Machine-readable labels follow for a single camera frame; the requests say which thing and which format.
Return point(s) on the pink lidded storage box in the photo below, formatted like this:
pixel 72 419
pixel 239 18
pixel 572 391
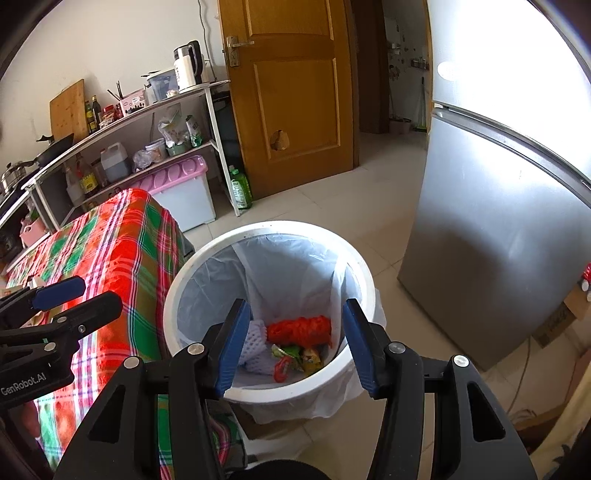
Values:
pixel 184 194

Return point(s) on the black frying pan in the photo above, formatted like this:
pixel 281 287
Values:
pixel 53 152

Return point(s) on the person's black-clothed knee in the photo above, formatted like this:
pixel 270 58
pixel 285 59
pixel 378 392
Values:
pixel 277 470

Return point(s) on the white round waste bin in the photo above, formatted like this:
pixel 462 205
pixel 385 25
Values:
pixel 268 228

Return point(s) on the green plastic bottle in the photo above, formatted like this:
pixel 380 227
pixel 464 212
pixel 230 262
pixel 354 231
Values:
pixel 240 189

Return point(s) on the stainless steamer pot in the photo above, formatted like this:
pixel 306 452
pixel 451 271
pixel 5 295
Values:
pixel 11 177

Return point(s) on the cardboard box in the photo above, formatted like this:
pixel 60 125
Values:
pixel 561 323

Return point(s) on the dark chopsticks bundle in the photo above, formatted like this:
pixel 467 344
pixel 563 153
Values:
pixel 115 90

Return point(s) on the white foam fruit net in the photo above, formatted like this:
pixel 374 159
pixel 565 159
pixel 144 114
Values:
pixel 256 344

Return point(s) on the red packaged goods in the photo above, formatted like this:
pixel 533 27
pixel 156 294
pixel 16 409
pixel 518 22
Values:
pixel 586 279

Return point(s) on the clear lidded plastic container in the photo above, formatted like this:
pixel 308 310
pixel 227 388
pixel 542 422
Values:
pixel 162 85

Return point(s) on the green packet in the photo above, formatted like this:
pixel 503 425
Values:
pixel 194 131

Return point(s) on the red white snack wrapper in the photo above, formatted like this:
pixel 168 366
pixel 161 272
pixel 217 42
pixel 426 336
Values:
pixel 281 369

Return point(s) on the yellow label sauce bottle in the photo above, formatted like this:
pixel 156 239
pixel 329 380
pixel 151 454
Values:
pixel 87 180

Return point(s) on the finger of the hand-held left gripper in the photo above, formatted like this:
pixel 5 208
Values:
pixel 60 293
pixel 92 311

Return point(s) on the wooden cutting board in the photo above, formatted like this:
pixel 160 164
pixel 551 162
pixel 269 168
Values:
pixel 69 113

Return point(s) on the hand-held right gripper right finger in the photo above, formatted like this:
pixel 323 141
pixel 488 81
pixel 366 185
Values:
pixel 358 350

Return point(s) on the silver refrigerator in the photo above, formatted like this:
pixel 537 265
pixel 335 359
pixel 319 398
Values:
pixel 485 207

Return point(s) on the dark liquid plastic jug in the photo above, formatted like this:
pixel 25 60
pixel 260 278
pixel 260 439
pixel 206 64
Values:
pixel 114 161

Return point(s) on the yellow printed snack packet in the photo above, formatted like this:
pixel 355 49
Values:
pixel 311 360

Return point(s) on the white printed plastic bag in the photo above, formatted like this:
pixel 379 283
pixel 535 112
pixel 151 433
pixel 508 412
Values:
pixel 170 129

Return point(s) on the clear plastic bin liner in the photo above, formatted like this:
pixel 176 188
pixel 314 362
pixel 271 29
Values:
pixel 286 277

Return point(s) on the pink plastic basket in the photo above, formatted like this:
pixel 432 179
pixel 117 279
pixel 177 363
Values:
pixel 32 230

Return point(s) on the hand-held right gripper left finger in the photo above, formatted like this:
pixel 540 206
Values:
pixel 233 350

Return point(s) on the pink chopstick holder box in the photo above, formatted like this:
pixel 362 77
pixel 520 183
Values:
pixel 134 101

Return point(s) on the red green plaid tablecloth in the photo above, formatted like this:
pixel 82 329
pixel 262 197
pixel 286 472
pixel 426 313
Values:
pixel 115 258

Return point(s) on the white metal kitchen rack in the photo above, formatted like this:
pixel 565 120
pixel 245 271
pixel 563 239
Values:
pixel 115 122

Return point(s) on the clear white bottle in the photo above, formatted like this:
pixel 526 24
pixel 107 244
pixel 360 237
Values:
pixel 74 187

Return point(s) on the red lidded jar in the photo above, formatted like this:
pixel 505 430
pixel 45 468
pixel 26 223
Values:
pixel 119 110
pixel 107 114

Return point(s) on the broom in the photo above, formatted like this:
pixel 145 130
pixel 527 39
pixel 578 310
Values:
pixel 421 106

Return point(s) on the orange mesh net bag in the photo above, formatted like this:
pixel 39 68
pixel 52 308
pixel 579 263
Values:
pixel 300 330

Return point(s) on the brown wooden door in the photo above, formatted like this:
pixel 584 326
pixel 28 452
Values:
pixel 286 92

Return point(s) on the white electric kettle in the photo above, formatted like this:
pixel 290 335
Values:
pixel 187 67

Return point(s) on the clear plastic bag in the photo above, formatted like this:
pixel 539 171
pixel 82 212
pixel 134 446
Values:
pixel 143 159

